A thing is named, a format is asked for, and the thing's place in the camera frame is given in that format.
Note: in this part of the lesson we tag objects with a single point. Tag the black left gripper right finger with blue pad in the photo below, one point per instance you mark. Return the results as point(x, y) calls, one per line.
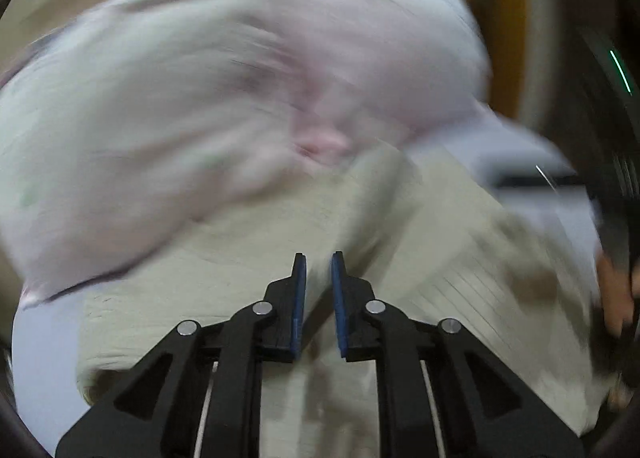
point(441, 392)

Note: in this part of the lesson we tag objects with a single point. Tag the pink floral pillow left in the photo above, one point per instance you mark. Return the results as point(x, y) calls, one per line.
point(137, 117)

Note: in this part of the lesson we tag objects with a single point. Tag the beige cable-knit sweater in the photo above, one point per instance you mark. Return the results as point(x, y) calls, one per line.
point(429, 240)

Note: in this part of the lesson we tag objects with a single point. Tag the pink floral pillow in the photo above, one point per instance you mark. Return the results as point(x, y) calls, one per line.
point(137, 117)
point(391, 70)

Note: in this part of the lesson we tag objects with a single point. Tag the black left gripper left finger with blue pad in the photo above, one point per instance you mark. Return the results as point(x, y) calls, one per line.
point(199, 388)

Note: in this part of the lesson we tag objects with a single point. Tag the person's hand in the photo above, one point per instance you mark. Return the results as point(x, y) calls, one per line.
point(618, 290)

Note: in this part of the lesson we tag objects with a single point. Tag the pink floral pillow right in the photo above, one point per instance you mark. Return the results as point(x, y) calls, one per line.
point(391, 70)

